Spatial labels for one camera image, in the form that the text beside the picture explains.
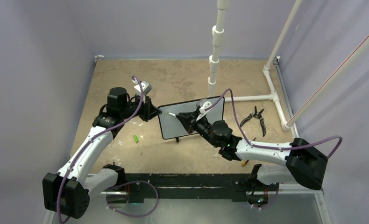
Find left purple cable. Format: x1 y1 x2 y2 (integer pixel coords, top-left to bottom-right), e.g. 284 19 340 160
56 75 145 224

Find white PVC pipe frame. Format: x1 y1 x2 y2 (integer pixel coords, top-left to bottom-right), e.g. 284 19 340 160
207 0 369 131

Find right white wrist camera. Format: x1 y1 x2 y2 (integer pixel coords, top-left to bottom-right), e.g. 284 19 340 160
196 98 212 121

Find small black-framed whiteboard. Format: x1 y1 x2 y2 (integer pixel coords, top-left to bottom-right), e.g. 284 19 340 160
157 96 226 143

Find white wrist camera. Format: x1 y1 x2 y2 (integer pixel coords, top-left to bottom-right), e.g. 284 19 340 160
133 80 152 96
196 98 212 121

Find black-handled wire stripper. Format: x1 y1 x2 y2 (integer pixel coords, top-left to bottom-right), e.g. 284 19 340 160
240 106 267 137

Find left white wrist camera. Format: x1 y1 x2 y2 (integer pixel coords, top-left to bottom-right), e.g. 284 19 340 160
133 80 152 96

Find purple cable loop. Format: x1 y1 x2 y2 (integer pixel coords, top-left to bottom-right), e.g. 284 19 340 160
106 179 160 218

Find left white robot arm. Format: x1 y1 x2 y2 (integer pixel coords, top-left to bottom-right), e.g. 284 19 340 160
43 84 161 224

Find yellow-handled pliers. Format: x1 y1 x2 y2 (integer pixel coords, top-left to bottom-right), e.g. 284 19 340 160
241 137 257 168

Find green marker cap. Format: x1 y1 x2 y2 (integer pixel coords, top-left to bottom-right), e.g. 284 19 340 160
133 134 139 143

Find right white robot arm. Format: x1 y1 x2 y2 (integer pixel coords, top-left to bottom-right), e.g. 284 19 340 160
175 112 328 190

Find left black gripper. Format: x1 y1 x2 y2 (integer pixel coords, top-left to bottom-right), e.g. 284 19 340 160
120 93 161 122

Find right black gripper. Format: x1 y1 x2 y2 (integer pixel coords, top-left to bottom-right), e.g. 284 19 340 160
177 110 219 147

